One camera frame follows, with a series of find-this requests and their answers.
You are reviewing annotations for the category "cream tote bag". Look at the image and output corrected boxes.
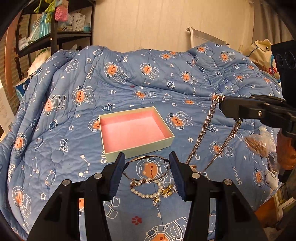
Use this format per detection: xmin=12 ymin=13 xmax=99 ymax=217
xmin=242 ymin=39 xmax=280 ymax=83

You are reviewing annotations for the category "black metal shelf rack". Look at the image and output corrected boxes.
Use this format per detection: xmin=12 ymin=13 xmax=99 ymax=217
xmin=15 ymin=1 xmax=93 ymax=80

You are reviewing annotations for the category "small gold charm cluster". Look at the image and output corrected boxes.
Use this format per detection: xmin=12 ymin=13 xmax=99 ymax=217
xmin=161 ymin=184 xmax=174 ymax=198

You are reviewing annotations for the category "thin rose gold bangle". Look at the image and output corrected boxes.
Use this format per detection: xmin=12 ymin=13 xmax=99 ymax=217
xmin=123 ymin=155 xmax=173 ymax=187

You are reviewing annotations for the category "white pearl bracelet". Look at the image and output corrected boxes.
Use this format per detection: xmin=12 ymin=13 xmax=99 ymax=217
xmin=129 ymin=177 xmax=165 ymax=200

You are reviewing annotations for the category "plastic bag with brown item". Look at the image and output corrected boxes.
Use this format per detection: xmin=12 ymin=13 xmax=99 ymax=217
xmin=244 ymin=126 xmax=276 ymax=158

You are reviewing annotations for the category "blue astronaut print quilt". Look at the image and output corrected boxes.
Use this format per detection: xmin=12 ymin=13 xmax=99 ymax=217
xmin=1 ymin=42 xmax=282 ymax=240

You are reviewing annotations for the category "pink lined jewelry box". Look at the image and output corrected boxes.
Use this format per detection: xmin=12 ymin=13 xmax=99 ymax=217
xmin=99 ymin=106 xmax=175 ymax=163

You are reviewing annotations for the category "silver chain necklace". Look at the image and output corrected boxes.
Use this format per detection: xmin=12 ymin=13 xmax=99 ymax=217
xmin=186 ymin=94 xmax=243 ymax=174

